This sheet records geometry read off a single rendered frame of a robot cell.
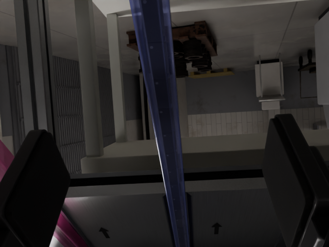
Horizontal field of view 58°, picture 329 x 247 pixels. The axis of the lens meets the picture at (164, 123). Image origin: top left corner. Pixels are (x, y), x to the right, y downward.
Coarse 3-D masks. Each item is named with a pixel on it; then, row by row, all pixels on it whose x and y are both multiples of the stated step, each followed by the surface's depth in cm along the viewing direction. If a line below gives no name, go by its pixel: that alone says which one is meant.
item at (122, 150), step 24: (120, 48) 90; (96, 72) 63; (120, 72) 88; (96, 96) 62; (120, 96) 88; (144, 96) 95; (96, 120) 62; (120, 120) 89; (96, 144) 62; (120, 144) 84; (144, 144) 80; (192, 144) 73; (216, 144) 70; (240, 144) 67; (264, 144) 64; (312, 144) 60; (96, 168) 61; (120, 168) 61; (144, 168) 60
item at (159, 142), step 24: (144, 0) 10; (168, 0) 10; (144, 24) 11; (168, 24) 11; (144, 48) 12; (168, 48) 12; (144, 72) 13; (168, 72) 13; (168, 96) 14; (168, 120) 15; (168, 144) 16; (168, 168) 18; (168, 192) 21
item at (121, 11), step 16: (96, 0) 76; (112, 0) 77; (128, 0) 78; (176, 0) 80; (192, 0) 81; (208, 0) 82; (224, 0) 83; (240, 0) 83; (256, 0) 84; (272, 0) 85; (288, 0) 86
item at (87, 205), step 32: (96, 192) 24; (128, 192) 24; (160, 192) 23; (192, 192) 23; (224, 192) 23; (256, 192) 23; (96, 224) 28; (128, 224) 28; (160, 224) 28; (192, 224) 27; (224, 224) 28; (256, 224) 28
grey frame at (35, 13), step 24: (24, 0) 48; (24, 24) 47; (48, 24) 50; (24, 48) 47; (48, 48) 50; (24, 72) 48; (48, 72) 50; (24, 96) 48; (48, 96) 49; (24, 120) 48; (48, 120) 48
